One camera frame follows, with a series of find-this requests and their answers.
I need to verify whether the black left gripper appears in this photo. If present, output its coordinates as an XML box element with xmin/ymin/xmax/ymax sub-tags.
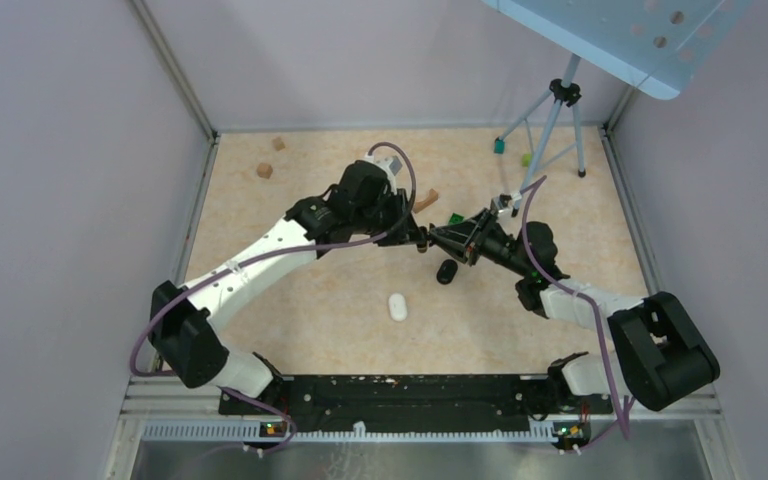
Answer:
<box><xmin>353</xmin><ymin>188</ymin><xmax>427</xmax><ymax>247</ymax></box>

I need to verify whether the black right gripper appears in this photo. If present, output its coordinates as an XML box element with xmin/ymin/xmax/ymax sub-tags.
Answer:
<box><xmin>429</xmin><ymin>208</ymin><xmax>530</xmax><ymax>278</ymax></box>

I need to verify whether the black earbud charging case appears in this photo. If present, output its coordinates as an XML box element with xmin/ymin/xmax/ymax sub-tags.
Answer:
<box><xmin>435</xmin><ymin>259</ymin><xmax>459</xmax><ymax>285</ymax></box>

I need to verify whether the white earbud charging case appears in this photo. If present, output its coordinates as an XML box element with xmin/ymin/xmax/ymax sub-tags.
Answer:
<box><xmin>387</xmin><ymin>293</ymin><xmax>408</xmax><ymax>322</ymax></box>

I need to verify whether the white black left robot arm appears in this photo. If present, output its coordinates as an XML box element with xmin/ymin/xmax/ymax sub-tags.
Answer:
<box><xmin>145</xmin><ymin>154</ymin><xmax>425</xmax><ymax>414</ymax></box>

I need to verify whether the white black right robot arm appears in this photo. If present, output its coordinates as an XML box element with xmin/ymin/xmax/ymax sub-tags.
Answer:
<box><xmin>428</xmin><ymin>210</ymin><xmax>721</xmax><ymax>412</ymax></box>

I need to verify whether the brown wooden arch block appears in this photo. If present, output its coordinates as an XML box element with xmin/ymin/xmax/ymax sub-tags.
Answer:
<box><xmin>412</xmin><ymin>189</ymin><xmax>439</xmax><ymax>214</ymax></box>

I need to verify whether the small tan wooden cube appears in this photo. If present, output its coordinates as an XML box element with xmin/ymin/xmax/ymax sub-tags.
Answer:
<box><xmin>272</xmin><ymin>137</ymin><xmax>286</xmax><ymax>151</ymax></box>

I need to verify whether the grey tripod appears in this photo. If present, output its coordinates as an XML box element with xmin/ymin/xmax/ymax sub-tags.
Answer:
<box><xmin>494</xmin><ymin>54</ymin><xmax>587</xmax><ymax>190</ymax></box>

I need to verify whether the light blue perforated panel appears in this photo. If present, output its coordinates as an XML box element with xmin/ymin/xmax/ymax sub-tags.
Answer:
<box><xmin>485</xmin><ymin>0</ymin><xmax>751</xmax><ymax>100</ymax></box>

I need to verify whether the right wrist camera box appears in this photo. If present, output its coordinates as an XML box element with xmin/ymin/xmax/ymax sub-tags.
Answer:
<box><xmin>490</xmin><ymin>192</ymin><xmax>522</xmax><ymax>218</ymax></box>

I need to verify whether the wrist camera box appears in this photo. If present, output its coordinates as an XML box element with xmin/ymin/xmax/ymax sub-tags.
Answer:
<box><xmin>490</xmin><ymin>192</ymin><xmax>522</xmax><ymax>218</ymax></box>
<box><xmin>363</xmin><ymin>153</ymin><xmax>403</xmax><ymax>191</ymax></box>

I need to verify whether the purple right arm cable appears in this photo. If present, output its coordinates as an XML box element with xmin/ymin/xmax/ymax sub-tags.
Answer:
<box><xmin>516</xmin><ymin>174</ymin><xmax>636</xmax><ymax>455</ymax></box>

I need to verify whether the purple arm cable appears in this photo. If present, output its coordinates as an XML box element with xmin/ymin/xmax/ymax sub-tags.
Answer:
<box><xmin>129</xmin><ymin>141</ymin><xmax>418</xmax><ymax>457</ymax></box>
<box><xmin>516</xmin><ymin>174</ymin><xmax>636</xmax><ymax>455</ymax></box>

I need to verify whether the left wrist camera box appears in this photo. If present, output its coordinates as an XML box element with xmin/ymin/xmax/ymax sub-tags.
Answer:
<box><xmin>363</xmin><ymin>153</ymin><xmax>403</xmax><ymax>191</ymax></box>

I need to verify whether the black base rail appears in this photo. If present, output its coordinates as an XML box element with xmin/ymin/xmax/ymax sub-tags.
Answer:
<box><xmin>218</xmin><ymin>373</ymin><xmax>614</xmax><ymax>435</ymax></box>

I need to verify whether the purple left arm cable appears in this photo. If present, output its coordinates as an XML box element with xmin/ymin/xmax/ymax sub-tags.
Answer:
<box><xmin>129</xmin><ymin>141</ymin><xmax>418</xmax><ymax>457</ymax></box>

